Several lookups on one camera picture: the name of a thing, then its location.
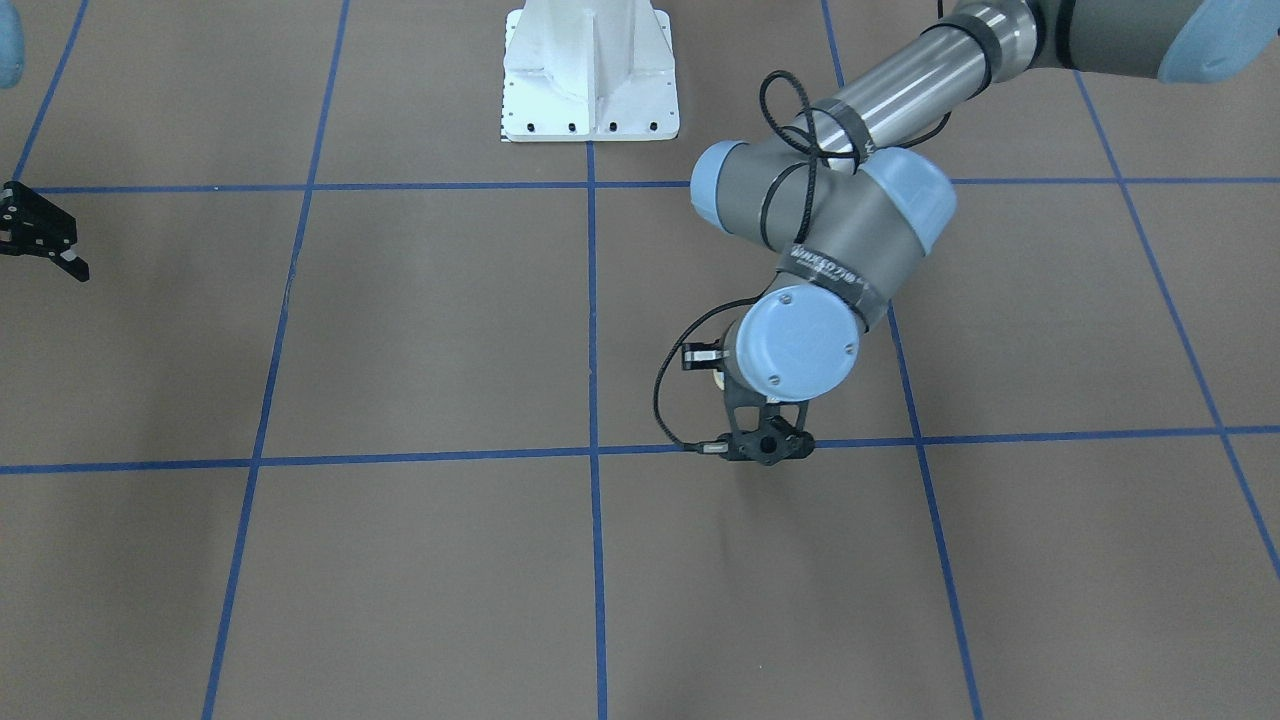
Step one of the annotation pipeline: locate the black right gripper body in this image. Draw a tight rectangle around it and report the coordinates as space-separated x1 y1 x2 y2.
1 181 77 259

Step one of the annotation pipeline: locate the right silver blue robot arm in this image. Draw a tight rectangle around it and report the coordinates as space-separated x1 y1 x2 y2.
1 1 91 283

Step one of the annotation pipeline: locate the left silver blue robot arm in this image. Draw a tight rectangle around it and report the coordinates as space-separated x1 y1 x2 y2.
684 1 1279 410

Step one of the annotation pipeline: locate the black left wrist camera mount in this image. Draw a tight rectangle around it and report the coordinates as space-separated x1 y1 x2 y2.
716 378 817 468

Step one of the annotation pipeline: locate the white pedestal column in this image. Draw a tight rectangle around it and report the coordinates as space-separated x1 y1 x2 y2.
500 1 681 143

